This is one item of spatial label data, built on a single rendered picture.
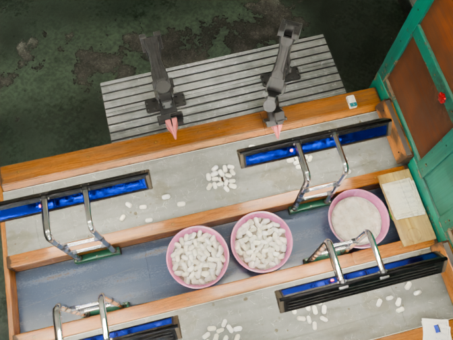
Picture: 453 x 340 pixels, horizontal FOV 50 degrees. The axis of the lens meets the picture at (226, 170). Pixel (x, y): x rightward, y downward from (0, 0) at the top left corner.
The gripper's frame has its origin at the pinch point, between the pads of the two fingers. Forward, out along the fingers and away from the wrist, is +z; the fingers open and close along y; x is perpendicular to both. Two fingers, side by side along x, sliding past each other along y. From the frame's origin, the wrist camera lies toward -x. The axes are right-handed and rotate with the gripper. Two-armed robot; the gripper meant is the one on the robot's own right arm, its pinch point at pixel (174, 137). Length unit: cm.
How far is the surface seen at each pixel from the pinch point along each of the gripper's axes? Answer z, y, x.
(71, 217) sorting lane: 11, -52, 33
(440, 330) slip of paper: 97, 85, 28
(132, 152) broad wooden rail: -11.3, -20.3, 30.8
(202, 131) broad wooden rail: -13.5, 13.3, 30.9
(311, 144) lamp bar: 17, 51, -2
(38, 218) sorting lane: 8, -66, 33
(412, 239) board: 59, 88, 29
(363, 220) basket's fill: 45, 72, 33
